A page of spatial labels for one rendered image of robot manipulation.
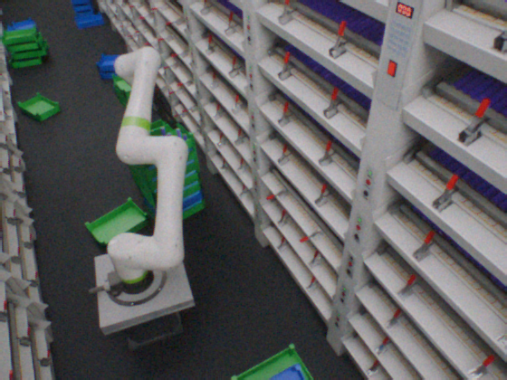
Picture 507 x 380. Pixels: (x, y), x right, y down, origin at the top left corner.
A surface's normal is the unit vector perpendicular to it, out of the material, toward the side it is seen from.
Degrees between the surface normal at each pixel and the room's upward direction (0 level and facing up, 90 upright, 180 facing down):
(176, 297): 3
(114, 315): 3
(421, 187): 19
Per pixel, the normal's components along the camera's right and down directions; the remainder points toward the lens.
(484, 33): -0.31, -0.58
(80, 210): -0.03, -0.73
